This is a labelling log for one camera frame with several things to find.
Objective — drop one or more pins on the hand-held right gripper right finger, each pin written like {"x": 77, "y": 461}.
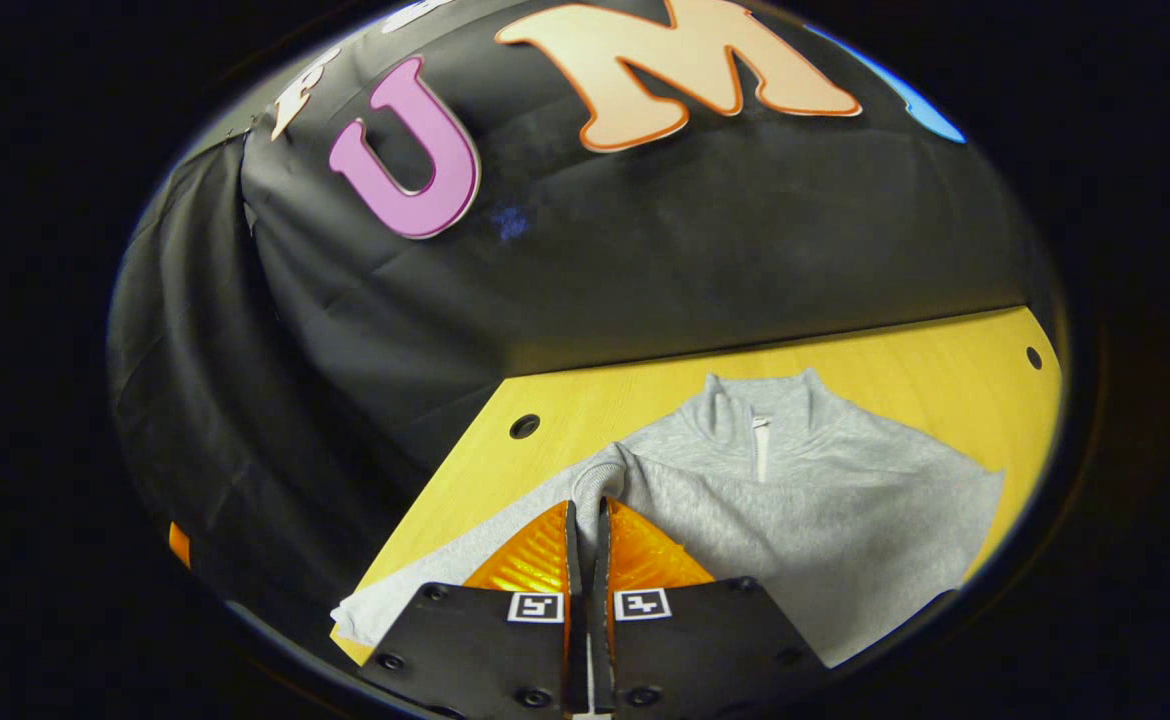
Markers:
{"x": 600, "y": 620}

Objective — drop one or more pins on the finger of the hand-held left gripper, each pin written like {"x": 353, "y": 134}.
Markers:
{"x": 179, "y": 545}

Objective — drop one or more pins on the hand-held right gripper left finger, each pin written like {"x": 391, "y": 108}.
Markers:
{"x": 573, "y": 600}

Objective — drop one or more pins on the grey zip-neck sweatshirt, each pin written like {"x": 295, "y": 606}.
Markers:
{"x": 795, "y": 500}

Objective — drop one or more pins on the black backdrop cloth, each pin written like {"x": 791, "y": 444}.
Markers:
{"x": 695, "y": 230}

